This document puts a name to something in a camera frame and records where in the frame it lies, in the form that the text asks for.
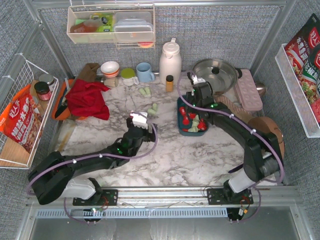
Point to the silver lidded jar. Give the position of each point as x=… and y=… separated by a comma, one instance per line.
x=47, y=78

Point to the green lidded cup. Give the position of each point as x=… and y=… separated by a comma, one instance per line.
x=129, y=77

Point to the cream wall basket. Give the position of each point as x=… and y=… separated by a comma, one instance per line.
x=81, y=29

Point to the green coffee capsule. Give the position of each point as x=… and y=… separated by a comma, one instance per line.
x=142, y=91
x=193, y=129
x=151, y=111
x=147, y=91
x=155, y=107
x=195, y=123

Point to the glass pepper grinder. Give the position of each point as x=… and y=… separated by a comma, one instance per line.
x=110, y=82

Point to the white wire basket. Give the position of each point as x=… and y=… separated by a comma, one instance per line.
x=13, y=155
x=302, y=107

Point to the red seasoning bag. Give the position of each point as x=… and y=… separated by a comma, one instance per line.
x=303, y=52
x=19, y=121

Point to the teal storage basket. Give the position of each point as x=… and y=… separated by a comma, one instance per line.
x=180, y=126

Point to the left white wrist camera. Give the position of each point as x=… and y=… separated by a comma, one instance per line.
x=139, y=119

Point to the blue mug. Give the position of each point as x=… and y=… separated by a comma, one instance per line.
x=144, y=73

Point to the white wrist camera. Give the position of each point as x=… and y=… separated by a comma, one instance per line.
x=139, y=119
x=197, y=80

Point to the white thermos jug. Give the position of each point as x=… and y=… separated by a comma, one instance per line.
x=170, y=62

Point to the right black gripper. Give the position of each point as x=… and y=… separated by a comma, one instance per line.
x=190, y=76

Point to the green packaged item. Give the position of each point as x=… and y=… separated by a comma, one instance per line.
x=107, y=22

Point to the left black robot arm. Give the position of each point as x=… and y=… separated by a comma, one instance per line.
x=55, y=176

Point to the brown cloth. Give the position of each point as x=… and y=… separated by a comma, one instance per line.
x=89, y=72

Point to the clear plastic food container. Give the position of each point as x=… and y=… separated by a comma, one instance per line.
x=133, y=26

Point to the red cloth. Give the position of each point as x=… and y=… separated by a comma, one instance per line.
x=85, y=99

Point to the stainless steel pot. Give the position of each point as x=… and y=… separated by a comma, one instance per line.
x=221, y=75

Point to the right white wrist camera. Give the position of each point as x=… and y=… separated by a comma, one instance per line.
x=197, y=80

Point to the white wire basket left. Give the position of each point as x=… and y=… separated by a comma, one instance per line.
x=13, y=155

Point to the striped pink cloth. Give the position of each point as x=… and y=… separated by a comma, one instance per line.
x=230, y=105

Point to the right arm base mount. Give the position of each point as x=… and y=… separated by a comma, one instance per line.
x=221, y=196

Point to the round wooden board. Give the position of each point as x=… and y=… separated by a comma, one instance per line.
x=267, y=125

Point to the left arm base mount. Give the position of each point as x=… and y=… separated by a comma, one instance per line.
x=108, y=197

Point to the white orange striped bowl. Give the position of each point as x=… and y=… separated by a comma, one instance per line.
x=110, y=69

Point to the red seasoning bag left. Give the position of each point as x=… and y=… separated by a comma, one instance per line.
x=19, y=121

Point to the orange spice bottle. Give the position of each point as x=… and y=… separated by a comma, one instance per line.
x=169, y=83

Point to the red seasoning bag right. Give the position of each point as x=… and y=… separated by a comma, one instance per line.
x=303, y=52

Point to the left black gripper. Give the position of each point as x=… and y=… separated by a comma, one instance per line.
x=130, y=122

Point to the white wire basket right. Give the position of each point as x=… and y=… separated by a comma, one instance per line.
x=302, y=107

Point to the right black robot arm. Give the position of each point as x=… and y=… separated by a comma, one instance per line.
x=262, y=154

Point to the orange tray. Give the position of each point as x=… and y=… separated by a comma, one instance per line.
x=60, y=110

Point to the pink egg tray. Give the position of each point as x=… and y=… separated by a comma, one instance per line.
x=247, y=92

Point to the dark lidded jar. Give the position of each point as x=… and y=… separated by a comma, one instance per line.
x=43, y=91

